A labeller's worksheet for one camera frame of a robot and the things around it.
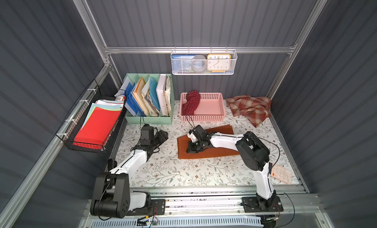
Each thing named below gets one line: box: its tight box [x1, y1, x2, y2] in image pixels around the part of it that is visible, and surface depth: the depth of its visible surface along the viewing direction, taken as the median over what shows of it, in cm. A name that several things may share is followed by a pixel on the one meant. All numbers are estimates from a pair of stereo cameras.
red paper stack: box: [72, 99, 124, 150], surface depth 74 cm
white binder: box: [156, 73, 167, 117], surface depth 98 cm
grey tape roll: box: [191, 54, 207, 73], surface depth 89 cm
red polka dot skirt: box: [181, 89, 201, 116], surface depth 114 cm
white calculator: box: [269, 163, 293, 185], surface depth 84 cm
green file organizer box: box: [123, 73, 175, 125], surface depth 102 cm
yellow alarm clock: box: [206, 53, 232, 73], surface depth 90 cm
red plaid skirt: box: [225, 94, 272, 128], surface depth 113 cm
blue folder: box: [124, 82, 145, 117], surface depth 102 cm
